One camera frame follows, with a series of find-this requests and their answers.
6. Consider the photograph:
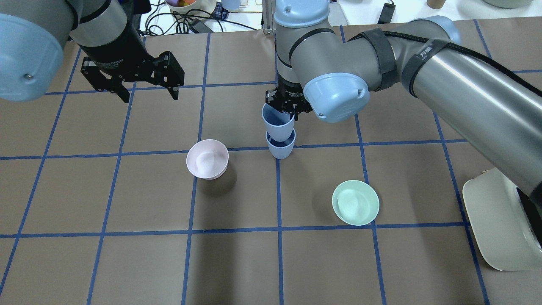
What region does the pink bowl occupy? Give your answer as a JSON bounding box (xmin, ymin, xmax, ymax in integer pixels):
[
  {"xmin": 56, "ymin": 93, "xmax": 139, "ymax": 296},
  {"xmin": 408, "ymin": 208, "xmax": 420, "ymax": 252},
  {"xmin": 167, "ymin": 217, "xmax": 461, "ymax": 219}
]
[{"xmin": 186, "ymin": 139, "xmax": 229, "ymax": 180}]

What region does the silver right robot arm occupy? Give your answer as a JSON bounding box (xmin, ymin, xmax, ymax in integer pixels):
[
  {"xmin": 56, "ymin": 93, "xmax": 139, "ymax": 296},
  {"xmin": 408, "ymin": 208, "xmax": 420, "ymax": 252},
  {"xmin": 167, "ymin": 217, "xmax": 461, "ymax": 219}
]
[{"xmin": 266, "ymin": 0, "xmax": 542, "ymax": 205}]

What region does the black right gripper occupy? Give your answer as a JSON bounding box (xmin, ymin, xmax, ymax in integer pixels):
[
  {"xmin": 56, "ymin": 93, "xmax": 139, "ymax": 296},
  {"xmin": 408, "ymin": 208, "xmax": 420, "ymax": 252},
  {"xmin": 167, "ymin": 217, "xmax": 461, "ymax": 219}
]
[{"xmin": 265, "ymin": 75, "xmax": 313, "ymax": 122}]

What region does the cream tray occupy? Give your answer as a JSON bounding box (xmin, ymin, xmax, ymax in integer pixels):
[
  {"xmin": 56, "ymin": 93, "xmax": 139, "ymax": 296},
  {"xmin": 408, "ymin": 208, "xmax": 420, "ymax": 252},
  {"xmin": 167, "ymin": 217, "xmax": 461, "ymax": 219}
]
[{"xmin": 462, "ymin": 168, "xmax": 542, "ymax": 272}]

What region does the light blue cup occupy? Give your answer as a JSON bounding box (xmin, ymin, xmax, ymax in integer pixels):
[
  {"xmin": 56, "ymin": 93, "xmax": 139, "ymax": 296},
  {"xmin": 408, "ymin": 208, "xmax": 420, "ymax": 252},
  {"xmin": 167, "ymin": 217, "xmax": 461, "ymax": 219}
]
[{"xmin": 261, "ymin": 104, "xmax": 294, "ymax": 141}]

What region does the aluminium frame post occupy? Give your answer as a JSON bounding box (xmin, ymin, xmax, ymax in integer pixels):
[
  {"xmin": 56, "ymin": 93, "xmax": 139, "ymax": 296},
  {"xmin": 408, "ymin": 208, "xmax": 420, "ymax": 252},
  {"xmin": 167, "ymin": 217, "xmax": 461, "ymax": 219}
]
[{"xmin": 261, "ymin": 0, "xmax": 277, "ymax": 35}]

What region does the black power adapter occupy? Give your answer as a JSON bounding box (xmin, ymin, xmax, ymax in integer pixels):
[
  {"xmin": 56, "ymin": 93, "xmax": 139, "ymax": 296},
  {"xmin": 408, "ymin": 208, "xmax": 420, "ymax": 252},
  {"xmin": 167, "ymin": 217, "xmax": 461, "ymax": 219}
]
[{"xmin": 377, "ymin": 1, "xmax": 395, "ymax": 24}]

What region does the bowl with foam blocks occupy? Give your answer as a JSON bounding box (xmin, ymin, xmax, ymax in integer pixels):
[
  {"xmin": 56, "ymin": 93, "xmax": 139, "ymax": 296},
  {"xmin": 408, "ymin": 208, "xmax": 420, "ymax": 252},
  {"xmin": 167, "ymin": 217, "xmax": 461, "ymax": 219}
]
[{"xmin": 164, "ymin": 0, "xmax": 217, "ymax": 16}]

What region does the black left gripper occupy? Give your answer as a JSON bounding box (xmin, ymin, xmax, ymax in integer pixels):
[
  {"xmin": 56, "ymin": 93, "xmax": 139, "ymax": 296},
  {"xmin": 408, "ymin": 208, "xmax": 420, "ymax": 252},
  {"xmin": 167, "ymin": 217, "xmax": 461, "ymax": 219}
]
[{"xmin": 80, "ymin": 25, "xmax": 185, "ymax": 103}]

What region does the mint green bowl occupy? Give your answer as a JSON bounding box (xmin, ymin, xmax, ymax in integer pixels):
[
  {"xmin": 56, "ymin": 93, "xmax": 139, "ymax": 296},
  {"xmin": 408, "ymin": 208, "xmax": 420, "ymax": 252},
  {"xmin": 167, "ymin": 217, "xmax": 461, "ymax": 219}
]
[{"xmin": 332, "ymin": 180, "xmax": 380, "ymax": 226}]

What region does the darker blue cup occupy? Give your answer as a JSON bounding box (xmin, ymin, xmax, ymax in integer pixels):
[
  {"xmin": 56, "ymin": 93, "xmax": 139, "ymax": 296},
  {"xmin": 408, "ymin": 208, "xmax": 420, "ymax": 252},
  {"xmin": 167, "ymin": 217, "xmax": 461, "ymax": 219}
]
[{"xmin": 265, "ymin": 129, "xmax": 296, "ymax": 160}]

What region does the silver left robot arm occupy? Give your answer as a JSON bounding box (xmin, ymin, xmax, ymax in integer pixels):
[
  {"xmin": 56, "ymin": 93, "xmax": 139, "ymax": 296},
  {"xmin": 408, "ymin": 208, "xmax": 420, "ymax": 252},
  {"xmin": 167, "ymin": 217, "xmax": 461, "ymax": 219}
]
[{"xmin": 0, "ymin": 0, "xmax": 185, "ymax": 103}]

